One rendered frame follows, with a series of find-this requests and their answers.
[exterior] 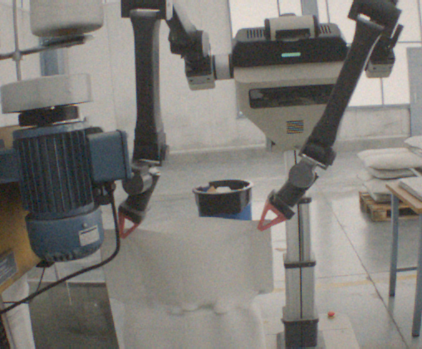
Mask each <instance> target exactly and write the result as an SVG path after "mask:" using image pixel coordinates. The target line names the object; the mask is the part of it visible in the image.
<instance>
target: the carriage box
mask: <svg viewBox="0 0 422 349"><path fill-rule="evenodd" d="M34 126H40V125H34ZM34 126H26V127H20V125H19V124H16V125H10V126H2V127H0V139H3V140H4V143H5V146H4V147H11V146H12V142H13V141H14V140H16V139H13V138H12V132H13V131H14V130H21V129H27V128H32V127H34ZM28 214H30V212H27V211H25V210H24V209H22V201H21V196H20V190H19V183H18V181H17V182H11V183H6V184H0V259H2V258H4V257H5V256H6V255H8V254H9V253H10V252H11V251H12V250H13V251H14V254H15V259H16V263H17V270H18V271H17V273H14V275H13V276H11V277H10V278H9V279H8V280H6V282H4V284H1V286H0V294H1V293H2V292H4V291H5V290H6V289H7V288H9V287H10V286H11V285H13V284H14V283H15V282H16V281H17V280H18V279H19V278H20V277H22V276H23V275H24V274H25V273H27V272H28V271H30V269H31V268H33V267H34V266H36V265H37V263H40V262H41V259H40V258H39V257H38V256H37V255H36V254H35V253H34V252H33V251H32V250H31V247H30V243H29V238H28V235H27V230H26V229H24V226H25V225H26V223H25V216H27V215H28Z"/></svg>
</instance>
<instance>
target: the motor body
mask: <svg viewBox="0 0 422 349"><path fill-rule="evenodd" d="M88 127H90V122H89V121H88V120H80V121H70V122H62V123H60V124H55V125H48V126H44V125H40V126H34V127H32V128H27V129H21V130H14V131H13V132H12V138H13V139H16V140H14V141H13V142H12V146H13V149H15V151H16V160H17V167H18V173H19V164H18V159H17V150H18V152H19V156H20V159H19V161H20V166H21V170H22V179H21V178H20V173H19V181H18V183H19V190H20V196H21V201H22V209H24V210H25V211H27V212H30V214H28V215H27V216H25V223H26V225H25V226H24V229H26V230H27V235H28V238H29V243H30V247H31V250H32V251H33V252H34V253H35V254H36V255H37V256H38V257H39V258H40V259H41V260H45V261H48V262H53V263H61V262H70V261H75V260H77V259H80V258H81V259H83V258H86V257H88V256H90V255H92V254H93V253H94V252H97V251H98V250H99V249H100V248H101V246H102V244H103V240H104V228H103V221H102V214H103V211H102V210H101V206H100V205H99V204H95V203H94V199H93V193H92V187H91V179H90V176H89V170H88V164H87V158H86V147H85V143H86V136H85V129H88Z"/></svg>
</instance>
